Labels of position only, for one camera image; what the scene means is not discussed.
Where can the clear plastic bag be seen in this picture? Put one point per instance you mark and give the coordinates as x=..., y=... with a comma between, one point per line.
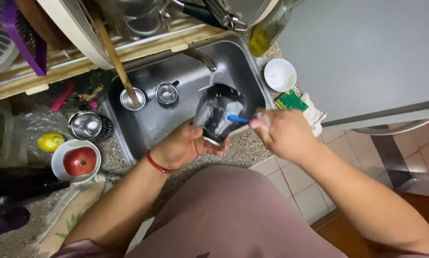
x=38, y=122

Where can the grey refrigerator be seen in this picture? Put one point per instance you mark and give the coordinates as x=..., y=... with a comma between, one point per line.
x=361, y=53

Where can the red apple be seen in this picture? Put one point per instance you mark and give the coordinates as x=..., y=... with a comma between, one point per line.
x=80, y=161

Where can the steel bowl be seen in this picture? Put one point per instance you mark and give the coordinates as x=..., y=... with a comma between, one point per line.
x=85, y=125

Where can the white bowl holding apple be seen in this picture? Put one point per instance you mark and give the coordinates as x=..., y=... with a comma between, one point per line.
x=58, y=166

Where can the black appliance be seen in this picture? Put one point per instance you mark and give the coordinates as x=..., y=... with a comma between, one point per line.
x=17, y=186

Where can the dish rack with cookware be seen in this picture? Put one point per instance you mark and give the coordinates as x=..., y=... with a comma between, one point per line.
x=146, y=18

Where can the white cloth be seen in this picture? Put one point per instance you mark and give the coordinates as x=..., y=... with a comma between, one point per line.
x=314, y=116

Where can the wooden ledge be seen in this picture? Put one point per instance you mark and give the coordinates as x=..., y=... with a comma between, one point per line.
x=56, y=71

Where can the black blender jar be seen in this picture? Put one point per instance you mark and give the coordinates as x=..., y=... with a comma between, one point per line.
x=218, y=111

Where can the empty white bowl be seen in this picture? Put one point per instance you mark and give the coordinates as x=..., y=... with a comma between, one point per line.
x=277, y=75

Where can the person's left hand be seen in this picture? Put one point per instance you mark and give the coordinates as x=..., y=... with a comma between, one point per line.
x=180, y=145

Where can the steel cup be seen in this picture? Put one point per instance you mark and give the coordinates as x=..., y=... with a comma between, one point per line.
x=128, y=100

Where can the person's right fingers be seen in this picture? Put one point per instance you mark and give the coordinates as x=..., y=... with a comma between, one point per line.
x=261, y=125

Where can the black round lid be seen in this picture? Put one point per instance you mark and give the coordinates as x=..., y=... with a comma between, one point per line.
x=107, y=129

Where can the floral patterned cloth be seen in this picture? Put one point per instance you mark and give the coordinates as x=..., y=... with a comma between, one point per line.
x=74, y=204

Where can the stainless steel sink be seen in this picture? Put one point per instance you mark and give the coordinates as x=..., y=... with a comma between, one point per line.
x=157, y=118

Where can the wooden stick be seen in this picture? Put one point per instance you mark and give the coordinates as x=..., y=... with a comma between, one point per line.
x=114, y=57

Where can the person's right hand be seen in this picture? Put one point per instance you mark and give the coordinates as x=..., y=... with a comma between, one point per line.
x=289, y=136

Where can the pink plastic utensil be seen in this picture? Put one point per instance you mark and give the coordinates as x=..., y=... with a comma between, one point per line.
x=62, y=96

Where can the green yellow sponge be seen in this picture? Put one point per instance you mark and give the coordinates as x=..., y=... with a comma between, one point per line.
x=292, y=102

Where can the yellow lemon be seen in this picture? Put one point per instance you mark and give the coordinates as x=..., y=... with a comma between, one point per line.
x=50, y=142

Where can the black scrubber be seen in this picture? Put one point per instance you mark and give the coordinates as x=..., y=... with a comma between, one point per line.
x=8, y=220

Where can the glass oil bottle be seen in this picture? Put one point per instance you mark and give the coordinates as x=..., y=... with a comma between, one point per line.
x=264, y=36

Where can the mauve shirt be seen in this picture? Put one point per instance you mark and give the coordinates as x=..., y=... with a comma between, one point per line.
x=228, y=215

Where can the purple plastic grater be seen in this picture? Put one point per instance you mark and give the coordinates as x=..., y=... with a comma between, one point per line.
x=24, y=39

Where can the steel faucet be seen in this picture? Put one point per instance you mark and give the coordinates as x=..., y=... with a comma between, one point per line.
x=203, y=59

